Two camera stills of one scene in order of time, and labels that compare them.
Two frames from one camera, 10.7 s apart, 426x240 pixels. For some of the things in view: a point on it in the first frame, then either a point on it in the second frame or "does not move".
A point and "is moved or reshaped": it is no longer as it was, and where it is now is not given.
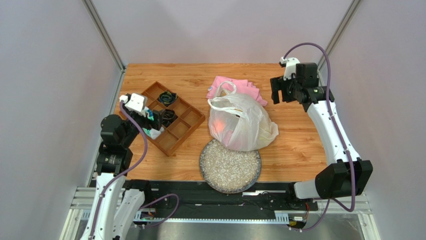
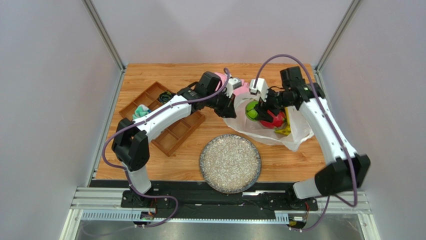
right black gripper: (277, 89) to (263, 111)
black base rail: (193, 196) does not move
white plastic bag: (237, 121) is moved or reshaped
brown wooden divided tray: (189, 118) does not move
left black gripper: (155, 124) to (227, 110)
